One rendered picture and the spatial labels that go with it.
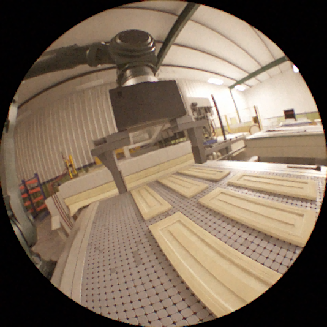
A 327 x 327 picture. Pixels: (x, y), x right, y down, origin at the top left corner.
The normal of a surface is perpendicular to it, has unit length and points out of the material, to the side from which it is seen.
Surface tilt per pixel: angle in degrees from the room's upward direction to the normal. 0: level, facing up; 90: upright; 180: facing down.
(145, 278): 0
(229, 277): 0
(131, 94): 90
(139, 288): 0
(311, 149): 90
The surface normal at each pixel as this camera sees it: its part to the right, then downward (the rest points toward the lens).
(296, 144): -0.88, 0.32
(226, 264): -0.10, -0.99
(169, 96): 0.29, 0.07
